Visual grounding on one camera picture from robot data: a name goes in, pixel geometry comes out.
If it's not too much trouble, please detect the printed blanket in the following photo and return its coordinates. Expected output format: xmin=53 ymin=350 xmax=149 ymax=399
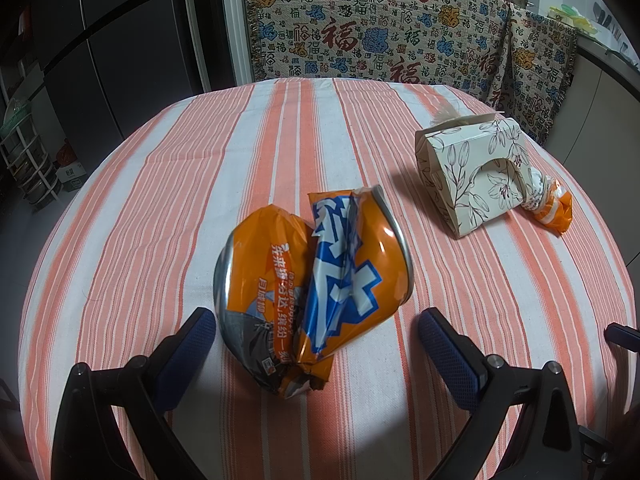
xmin=240 ymin=0 xmax=578 ymax=136

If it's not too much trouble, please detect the green plastic dish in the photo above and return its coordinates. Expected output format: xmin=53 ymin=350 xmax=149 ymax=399
xmin=547 ymin=5 xmax=601 ymax=36

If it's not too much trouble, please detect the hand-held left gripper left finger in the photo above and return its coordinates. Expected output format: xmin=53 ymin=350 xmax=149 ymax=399
xmin=50 ymin=306 xmax=218 ymax=480

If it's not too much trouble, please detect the crushed orange can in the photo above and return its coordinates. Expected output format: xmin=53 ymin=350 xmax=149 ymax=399
xmin=213 ymin=185 xmax=415 ymax=400

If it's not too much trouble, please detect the dark refrigerator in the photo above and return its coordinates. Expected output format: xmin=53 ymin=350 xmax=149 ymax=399
xmin=30 ymin=0 xmax=236 ymax=161

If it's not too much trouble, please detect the floral paper box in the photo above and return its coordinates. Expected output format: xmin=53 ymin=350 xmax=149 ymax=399
xmin=415 ymin=114 xmax=538 ymax=239

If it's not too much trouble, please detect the orange striped tablecloth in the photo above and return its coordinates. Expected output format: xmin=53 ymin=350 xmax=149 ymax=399
xmin=17 ymin=77 xmax=638 ymax=480

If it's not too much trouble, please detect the orange snack wrapper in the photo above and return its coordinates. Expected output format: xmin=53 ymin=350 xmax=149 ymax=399
xmin=522 ymin=170 xmax=573 ymax=236

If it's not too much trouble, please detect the white wire rack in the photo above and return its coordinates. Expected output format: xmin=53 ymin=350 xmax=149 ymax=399
xmin=0 ymin=95 xmax=63 ymax=206

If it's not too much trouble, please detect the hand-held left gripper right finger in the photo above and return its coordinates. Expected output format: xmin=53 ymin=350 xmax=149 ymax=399
xmin=417 ymin=307 xmax=608 ymax=480

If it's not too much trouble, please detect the small cardboard box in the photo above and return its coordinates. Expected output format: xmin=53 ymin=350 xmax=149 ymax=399
xmin=55 ymin=140 xmax=88 ymax=191

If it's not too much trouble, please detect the grey kitchen counter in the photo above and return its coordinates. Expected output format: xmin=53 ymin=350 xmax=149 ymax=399
xmin=542 ymin=10 xmax=640 ymax=171

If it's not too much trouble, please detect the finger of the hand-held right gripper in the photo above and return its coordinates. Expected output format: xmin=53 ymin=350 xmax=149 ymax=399
xmin=604 ymin=323 xmax=640 ymax=357
xmin=577 ymin=425 xmax=617 ymax=480

